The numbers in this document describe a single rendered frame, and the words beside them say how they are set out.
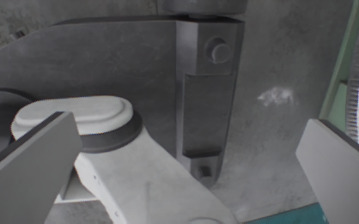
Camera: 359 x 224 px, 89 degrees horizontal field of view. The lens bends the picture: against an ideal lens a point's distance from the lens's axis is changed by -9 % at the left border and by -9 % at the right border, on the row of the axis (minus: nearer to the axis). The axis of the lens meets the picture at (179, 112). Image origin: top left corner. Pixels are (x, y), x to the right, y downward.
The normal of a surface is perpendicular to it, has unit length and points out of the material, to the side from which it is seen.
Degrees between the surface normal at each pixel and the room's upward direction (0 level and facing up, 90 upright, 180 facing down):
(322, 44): 0
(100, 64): 0
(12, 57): 0
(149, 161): 90
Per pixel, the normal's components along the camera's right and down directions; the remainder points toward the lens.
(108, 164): 0.01, -0.86
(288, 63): 0.16, 0.51
